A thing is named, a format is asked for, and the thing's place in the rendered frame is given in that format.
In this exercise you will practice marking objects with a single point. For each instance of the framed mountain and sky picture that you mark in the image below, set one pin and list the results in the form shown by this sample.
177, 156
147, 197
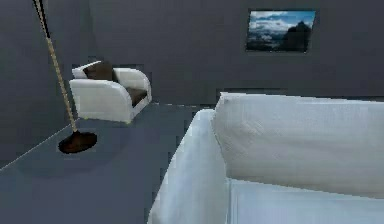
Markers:
280, 30

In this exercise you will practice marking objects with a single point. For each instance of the white sofa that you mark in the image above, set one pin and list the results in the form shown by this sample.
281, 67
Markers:
293, 143

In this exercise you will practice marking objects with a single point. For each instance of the floor lamp with brown base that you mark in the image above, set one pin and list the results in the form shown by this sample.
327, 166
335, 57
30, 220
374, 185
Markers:
77, 141

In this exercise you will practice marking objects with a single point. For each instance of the white armchair with brown cushions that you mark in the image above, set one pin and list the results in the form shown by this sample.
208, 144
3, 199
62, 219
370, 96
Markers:
100, 98

